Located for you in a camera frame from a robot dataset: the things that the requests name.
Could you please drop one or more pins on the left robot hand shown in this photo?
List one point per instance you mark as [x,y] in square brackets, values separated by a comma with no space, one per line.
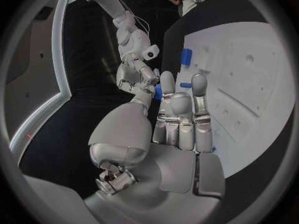
[177,168]

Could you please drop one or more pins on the blue peg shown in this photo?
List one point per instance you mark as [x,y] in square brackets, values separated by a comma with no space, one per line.
[158,92]
[186,85]

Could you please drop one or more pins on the white task board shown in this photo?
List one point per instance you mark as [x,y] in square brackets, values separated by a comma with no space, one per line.
[247,74]

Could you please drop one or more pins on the blue plug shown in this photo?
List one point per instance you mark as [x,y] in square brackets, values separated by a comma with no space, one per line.
[213,149]

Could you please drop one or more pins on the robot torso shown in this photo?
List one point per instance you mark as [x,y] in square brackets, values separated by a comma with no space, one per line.
[30,63]

